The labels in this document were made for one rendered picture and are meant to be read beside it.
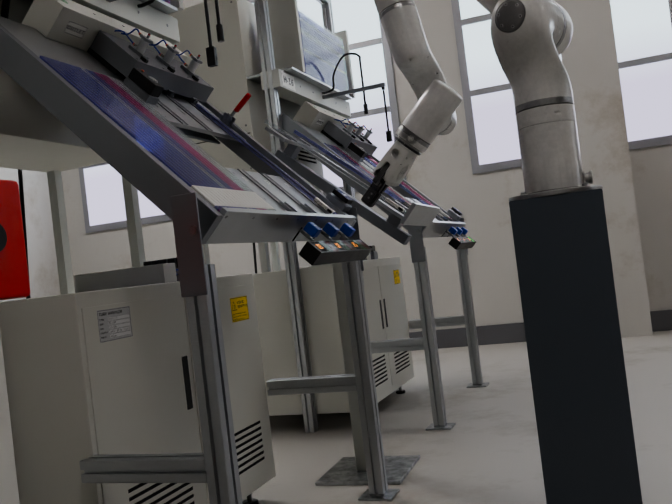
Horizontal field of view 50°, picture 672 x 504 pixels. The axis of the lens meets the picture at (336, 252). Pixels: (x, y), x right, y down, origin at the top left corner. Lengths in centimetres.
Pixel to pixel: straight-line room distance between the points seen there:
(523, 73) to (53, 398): 112
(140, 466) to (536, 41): 109
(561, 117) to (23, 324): 114
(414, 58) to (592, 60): 292
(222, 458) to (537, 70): 96
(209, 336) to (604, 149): 356
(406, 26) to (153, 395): 100
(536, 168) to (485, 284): 317
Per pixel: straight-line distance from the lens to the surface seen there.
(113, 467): 137
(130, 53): 180
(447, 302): 473
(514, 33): 154
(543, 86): 156
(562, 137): 155
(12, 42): 155
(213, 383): 122
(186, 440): 169
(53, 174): 235
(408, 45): 175
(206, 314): 121
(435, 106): 169
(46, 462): 153
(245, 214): 131
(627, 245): 449
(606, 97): 455
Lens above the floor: 61
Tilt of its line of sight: 1 degrees up
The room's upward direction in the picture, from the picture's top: 7 degrees counter-clockwise
